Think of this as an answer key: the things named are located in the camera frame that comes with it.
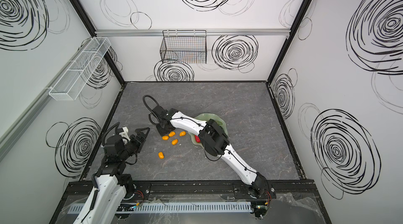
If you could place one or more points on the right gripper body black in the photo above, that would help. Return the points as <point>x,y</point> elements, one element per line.
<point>162,120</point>

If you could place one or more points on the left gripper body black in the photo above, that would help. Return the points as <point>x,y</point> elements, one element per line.
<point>135,140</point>

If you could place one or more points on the fake strawberry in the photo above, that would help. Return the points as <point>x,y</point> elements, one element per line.
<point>197,139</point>

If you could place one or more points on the light green wavy fruit bowl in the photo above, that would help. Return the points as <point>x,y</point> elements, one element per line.
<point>206,117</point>

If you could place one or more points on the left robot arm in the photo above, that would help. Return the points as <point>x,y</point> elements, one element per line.
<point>111,185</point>

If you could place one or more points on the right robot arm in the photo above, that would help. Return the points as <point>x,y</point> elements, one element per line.
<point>215,142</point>

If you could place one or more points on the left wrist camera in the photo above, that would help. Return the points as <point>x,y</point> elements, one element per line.
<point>123,132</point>

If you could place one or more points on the black wire wall basket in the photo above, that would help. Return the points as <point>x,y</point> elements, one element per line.
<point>187,46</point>

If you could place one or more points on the white mesh wall shelf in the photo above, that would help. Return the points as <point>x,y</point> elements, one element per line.
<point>88,68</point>

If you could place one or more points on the white slotted cable duct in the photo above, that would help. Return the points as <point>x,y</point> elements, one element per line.
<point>203,207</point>

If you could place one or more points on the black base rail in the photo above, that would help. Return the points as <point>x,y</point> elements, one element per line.
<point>148,190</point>

